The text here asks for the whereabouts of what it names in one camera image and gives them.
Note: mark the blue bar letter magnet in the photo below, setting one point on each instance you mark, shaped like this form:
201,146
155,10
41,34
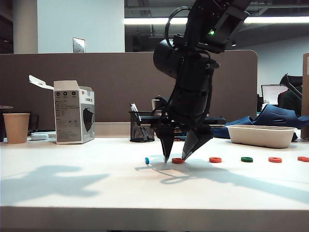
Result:
147,161

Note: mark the black mesh pen holder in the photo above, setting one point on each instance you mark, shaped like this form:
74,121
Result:
144,135

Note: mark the orange letter C magnet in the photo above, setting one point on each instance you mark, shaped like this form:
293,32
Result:
177,162

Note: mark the dark drinking glass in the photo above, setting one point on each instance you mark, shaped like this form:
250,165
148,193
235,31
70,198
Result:
33,125

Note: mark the orange letter O magnet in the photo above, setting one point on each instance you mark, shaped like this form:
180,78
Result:
275,161
215,161

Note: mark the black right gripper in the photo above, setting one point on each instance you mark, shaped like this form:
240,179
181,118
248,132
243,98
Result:
190,104

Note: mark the metal wall plate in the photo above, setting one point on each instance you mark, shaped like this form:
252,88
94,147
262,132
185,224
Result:
78,46

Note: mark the black office chair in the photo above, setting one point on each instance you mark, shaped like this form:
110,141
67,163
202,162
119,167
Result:
293,79

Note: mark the flat letter magnet pack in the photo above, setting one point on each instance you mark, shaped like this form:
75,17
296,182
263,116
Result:
179,139
179,134

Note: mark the beige oblong tray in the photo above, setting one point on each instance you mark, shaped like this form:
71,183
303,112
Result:
260,137

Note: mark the tall brown cardboard container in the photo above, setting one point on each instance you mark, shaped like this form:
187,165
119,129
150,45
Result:
305,108

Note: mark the white grey mask box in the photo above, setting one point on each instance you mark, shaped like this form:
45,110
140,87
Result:
70,116

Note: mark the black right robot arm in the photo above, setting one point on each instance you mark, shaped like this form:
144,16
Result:
193,36

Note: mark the black and white pen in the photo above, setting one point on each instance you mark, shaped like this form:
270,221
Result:
133,108

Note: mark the long ceiling light strip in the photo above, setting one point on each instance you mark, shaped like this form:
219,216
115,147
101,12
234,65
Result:
144,21

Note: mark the dark lidded container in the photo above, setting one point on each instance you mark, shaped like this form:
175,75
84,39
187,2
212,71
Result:
2,125

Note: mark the person in dark green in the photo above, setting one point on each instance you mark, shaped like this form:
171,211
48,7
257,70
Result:
289,104

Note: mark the computer monitor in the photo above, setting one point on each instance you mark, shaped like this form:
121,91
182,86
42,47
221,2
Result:
270,94

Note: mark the green letter O magnet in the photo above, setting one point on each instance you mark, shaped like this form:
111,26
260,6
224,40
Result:
246,161

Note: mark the brown desk partition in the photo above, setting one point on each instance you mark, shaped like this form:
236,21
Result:
108,84

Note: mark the dark blue fabric bag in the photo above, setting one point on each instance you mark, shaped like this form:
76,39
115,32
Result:
275,116

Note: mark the small white case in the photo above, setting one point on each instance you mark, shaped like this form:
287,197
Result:
38,137

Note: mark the brown paper cup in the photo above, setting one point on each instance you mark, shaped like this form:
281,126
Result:
16,130

